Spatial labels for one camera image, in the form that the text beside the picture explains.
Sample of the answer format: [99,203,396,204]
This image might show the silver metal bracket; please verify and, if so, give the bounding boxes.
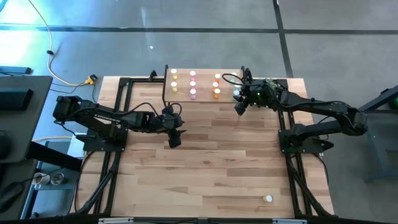
[98,217,134,224]
[272,218,308,224]

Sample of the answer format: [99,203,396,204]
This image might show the dark flat device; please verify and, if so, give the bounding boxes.
[0,65,33,76]

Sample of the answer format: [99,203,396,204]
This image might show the black keyboard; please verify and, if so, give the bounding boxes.
[0,87,34,111]

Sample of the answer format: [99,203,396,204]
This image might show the white paper cup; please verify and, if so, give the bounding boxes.
[33,172,51,186]

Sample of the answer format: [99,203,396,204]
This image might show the green potted plant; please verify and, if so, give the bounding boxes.
[264,78,280,91]

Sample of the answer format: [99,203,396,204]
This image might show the black desk beam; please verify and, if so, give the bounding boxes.
[26,141,84,172]

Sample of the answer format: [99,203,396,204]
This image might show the yellow extension cord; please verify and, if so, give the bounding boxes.
[27,0,91,87]

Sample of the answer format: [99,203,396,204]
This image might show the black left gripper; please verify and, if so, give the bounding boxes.
[160,105,188,149]

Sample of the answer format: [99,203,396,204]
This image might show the black floor cable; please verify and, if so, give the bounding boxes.
[49,81,98,105]

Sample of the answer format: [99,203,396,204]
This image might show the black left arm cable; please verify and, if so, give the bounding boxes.
[123,101,183,122]

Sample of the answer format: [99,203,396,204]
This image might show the wooden shelf black legs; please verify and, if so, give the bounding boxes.
[161,64,249,115]

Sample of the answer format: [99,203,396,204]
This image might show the black cable bundle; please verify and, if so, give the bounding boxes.
[73,151,122,215]
[284,152,333,217]

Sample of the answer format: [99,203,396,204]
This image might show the dark desk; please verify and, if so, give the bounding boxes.
[0,74,53,164]

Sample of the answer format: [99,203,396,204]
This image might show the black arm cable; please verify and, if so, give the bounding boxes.
[221,72,254,88]
[123,101,183,122]

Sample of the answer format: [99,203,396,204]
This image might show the black metal table frame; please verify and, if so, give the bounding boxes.
[93,77,315,224]

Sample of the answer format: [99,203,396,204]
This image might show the grey metal stand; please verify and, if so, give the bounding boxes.
[341,84,398,184]

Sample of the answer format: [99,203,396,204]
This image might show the yellow cable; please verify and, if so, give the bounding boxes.
[32,135,73,142]

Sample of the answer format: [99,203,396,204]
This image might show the white box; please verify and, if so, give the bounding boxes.
[67,132,88,158]

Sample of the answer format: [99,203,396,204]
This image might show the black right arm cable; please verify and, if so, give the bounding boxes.
[221,72,254,88]

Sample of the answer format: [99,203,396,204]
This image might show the clear glass cup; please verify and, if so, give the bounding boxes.
[50,172,65,186]

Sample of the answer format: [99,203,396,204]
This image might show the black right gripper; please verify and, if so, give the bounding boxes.
[233,79,280,116]

